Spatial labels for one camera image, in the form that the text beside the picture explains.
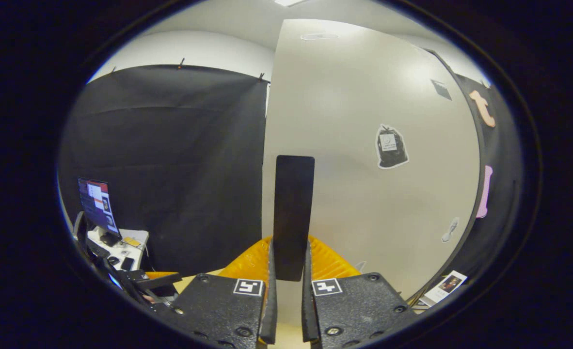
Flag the computer monitor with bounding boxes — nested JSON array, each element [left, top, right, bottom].
[[78, 178, 121, 238]]

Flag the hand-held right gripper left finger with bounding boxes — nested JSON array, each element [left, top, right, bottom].
[[168, 236, 278, 348]]

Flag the white book with portrait cover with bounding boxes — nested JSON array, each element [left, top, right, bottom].
[[422, 270, 468, 307]]

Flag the black cabinet door handle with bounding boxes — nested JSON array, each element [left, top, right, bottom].
[[273, 155, 315, 282]]

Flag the black keyboard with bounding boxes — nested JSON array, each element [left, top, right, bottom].
[[87, 238, 111, 258]]

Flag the white side desk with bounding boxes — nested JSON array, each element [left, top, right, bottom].
[[87, 227, 150, 272]]

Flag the light grey cabinet door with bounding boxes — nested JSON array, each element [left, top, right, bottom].
[[262, 19, 486, 326]]

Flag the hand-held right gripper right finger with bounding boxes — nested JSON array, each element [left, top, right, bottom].
[[301, 235, 419, 349]]

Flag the black backdrop cloth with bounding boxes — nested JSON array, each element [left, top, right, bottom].
[[59, 64, 525, 297]]

